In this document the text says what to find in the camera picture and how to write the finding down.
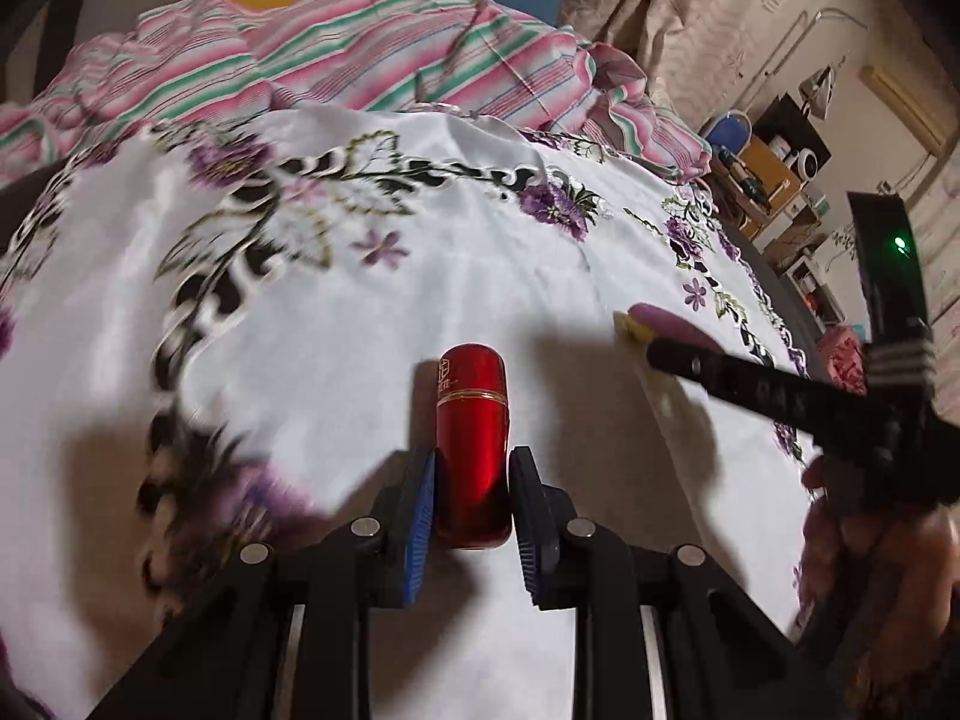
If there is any yellow toy piece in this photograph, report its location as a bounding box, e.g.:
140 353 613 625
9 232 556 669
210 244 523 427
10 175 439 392
613 311 655 344

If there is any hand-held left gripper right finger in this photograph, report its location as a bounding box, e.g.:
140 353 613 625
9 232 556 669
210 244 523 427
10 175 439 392
508 446 833 720

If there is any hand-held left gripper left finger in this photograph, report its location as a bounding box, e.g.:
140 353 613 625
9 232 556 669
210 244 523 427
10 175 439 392
86 446 438 720

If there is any purple oval toy piece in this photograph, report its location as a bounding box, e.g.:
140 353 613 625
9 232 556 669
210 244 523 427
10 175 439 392
628 303 722 352

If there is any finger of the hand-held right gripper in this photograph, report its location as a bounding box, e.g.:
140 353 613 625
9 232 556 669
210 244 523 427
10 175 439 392
645 337 893 458

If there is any white floral cloth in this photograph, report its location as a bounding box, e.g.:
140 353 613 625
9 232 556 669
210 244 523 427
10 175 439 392
0 106 826 720

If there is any person's right hand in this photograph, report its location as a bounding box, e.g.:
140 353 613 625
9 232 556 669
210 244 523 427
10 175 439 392
795 457 960 720

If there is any pink green striped blanket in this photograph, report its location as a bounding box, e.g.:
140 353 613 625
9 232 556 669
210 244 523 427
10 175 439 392
0 0 713 188

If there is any wooden shelf unit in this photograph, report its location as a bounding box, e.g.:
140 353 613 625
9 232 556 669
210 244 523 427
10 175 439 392
712 94 848 323

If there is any pink patterned cloth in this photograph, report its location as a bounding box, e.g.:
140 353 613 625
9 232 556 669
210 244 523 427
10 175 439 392
816 324 871 391

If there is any red metal cylinder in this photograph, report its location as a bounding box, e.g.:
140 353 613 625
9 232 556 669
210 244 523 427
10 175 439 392
433 343 514 550

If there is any white air conditioner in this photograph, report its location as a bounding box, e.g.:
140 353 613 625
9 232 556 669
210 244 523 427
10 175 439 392
859 64 950 155

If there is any beige patterned curtain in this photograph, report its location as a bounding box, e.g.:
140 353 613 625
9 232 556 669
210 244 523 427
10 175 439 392
555 0 863 136

